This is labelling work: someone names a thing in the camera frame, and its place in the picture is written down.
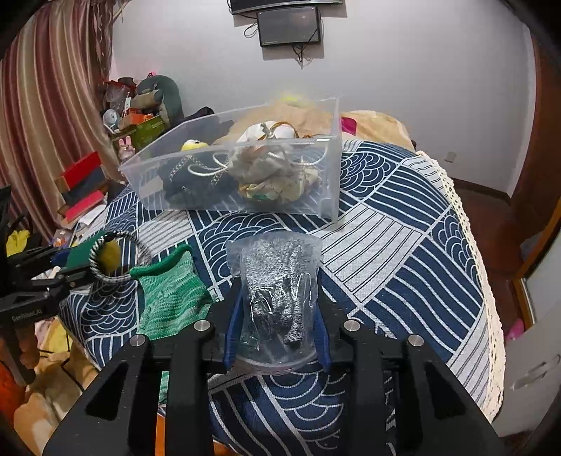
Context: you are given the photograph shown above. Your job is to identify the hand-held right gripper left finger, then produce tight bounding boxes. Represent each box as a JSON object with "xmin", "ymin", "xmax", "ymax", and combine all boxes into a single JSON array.
[{"xmin": 41, "ymin": 285, "xmax": 242, "ymax": 456}]

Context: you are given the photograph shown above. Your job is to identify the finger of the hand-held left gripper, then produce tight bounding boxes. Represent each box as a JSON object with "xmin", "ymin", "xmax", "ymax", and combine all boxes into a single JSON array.
[
  {"xmin": 24, "ymin": 267, "xmax": 95, "ymax": 295},
  {"xmin": 6, "ymin": 246, "xmax": 73, "ymax": 269}
]

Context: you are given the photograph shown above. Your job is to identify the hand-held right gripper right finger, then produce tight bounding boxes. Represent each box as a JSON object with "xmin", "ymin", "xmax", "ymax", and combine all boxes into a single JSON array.
[{"xmin": 312, "ymin": 302, "xmax": 501, "ymax": 456}]

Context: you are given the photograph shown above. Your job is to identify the striped ring with yellow ball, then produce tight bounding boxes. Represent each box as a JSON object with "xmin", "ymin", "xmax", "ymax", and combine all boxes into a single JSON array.
[{"xmin": 65, "ymin": 232, "xmax": 149, "ymax": 282}]

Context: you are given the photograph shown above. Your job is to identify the bagged grey knit gloves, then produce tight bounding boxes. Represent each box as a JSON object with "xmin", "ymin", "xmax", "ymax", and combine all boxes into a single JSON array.
[{"xmin": 225, "ymin": 234, "xmax": 323, "ymax": 374}]

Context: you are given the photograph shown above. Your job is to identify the clear plastic storage bin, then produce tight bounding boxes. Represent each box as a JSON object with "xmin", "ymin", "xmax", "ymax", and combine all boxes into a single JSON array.
[{"xmin": 118, "ymin": 94, "xmax": 343, "ymax": 225}]

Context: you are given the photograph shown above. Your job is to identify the green knit cloth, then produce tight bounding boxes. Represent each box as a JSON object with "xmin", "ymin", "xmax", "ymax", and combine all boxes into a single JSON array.
[{"xmin": 130, "ymin": 244, "xmax": 216, "ymax": 406}]

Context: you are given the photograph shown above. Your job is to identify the stack of red books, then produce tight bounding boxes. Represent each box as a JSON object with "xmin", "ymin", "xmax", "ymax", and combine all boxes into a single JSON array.
[{"xmin": 54, "ymin": 151, "xmax": 109, "ymax": 222}]

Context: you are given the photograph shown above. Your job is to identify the blue white patterned bedspread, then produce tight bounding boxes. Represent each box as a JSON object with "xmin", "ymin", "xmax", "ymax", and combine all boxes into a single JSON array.
[{"xmin": 59, "ymin": 139, "xmax": 492, "ymax": 456}]

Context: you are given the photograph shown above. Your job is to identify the pink bunny figure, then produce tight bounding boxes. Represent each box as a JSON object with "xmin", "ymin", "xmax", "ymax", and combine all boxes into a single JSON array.
[{"xmin": 117, "ymin": 135, "xmax": 136, "ymax": 162}]

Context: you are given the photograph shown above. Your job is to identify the black patterned cloth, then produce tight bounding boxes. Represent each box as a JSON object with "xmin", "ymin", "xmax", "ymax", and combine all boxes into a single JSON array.
[{"xmin": 158, "ymin": 153, "xmax": 231, "ymax": 207}]

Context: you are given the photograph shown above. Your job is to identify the green cardboard box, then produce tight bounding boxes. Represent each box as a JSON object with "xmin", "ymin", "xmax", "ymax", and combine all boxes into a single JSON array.
[{"xmin": 130, "ymin": 116, "xmax": 168, "ymax": 150}]

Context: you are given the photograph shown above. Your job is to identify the striped brown curtain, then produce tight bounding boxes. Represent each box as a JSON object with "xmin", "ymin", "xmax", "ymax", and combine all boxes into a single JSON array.
[{"xmin": 0, "ymin": 0, "xmax": 121, "ymax": 240}]

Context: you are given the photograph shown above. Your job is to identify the white round pouch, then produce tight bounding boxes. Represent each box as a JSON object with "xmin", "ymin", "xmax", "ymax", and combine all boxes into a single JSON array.
[{"xmin": 239, "ymin": 121, "xmax": 299, "ymax": 141}]

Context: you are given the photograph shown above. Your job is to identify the white plastic bag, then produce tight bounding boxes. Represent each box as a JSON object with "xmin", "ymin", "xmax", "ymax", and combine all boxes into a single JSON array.
[{"xmin": 497, "ymin": 302, "xmax": 561, "ymax": 439}]

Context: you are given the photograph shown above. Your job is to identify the beige fleece blanket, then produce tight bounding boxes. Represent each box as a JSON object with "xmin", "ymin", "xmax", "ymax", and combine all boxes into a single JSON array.
[{"xmin": 219, "ymin": 94, "xmax": 415, "ymax": 152}]

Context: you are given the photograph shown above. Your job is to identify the wooden wardrobe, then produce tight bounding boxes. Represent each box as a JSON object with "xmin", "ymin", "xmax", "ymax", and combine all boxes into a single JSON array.
[{"xmin": 511, "ymin": 26, "xmax": 561, "ymax": 281}]

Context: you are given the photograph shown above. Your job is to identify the black wall-mounted box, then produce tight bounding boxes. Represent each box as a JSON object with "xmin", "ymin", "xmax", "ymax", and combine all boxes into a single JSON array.
[{"xmin": 256, "ymin": 8, "xmax": 322, "ymax": 48}]

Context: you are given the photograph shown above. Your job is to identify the black wall-mounted screen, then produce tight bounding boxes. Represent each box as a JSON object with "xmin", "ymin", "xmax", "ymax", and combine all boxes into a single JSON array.
[{"xmin": 227, "ymin": 0, "xmax": 345, "ymax": 15}]

